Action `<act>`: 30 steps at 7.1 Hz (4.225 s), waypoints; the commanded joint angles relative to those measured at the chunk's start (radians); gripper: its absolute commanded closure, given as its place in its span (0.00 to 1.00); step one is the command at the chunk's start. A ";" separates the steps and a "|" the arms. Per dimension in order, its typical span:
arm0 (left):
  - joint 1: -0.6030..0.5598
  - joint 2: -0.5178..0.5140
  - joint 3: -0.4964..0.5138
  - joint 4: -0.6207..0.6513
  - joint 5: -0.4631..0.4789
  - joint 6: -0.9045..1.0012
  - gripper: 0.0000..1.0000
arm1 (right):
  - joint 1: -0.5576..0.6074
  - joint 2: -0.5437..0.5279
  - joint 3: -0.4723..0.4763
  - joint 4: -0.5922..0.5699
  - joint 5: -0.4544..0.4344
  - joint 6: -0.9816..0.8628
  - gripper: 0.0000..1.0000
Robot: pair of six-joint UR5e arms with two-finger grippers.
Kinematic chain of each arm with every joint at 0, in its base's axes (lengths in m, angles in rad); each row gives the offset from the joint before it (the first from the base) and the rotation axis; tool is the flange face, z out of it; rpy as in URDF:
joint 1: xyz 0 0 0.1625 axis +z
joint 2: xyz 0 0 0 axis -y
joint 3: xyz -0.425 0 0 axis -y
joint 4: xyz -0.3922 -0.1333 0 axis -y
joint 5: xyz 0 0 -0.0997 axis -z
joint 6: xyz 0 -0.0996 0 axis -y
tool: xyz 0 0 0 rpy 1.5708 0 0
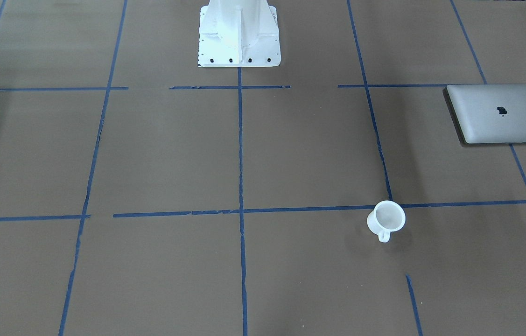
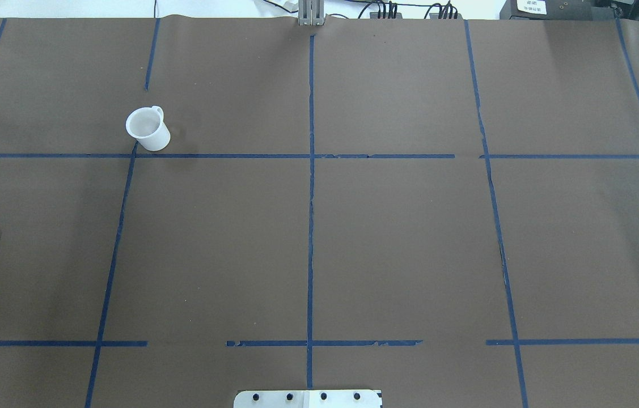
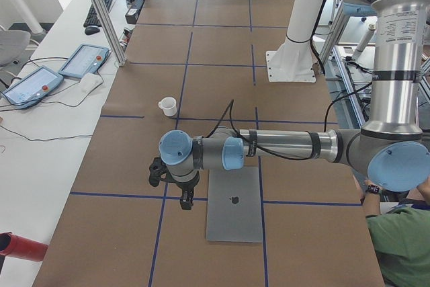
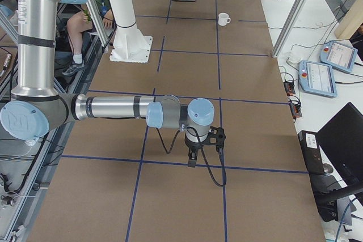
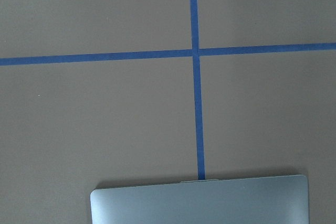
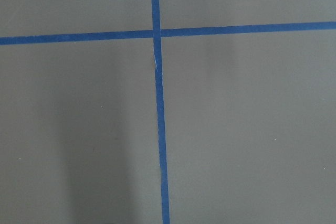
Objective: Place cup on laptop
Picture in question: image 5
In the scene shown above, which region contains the grey closed laptop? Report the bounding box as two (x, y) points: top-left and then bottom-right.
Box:
(90, 175), (310, 223)

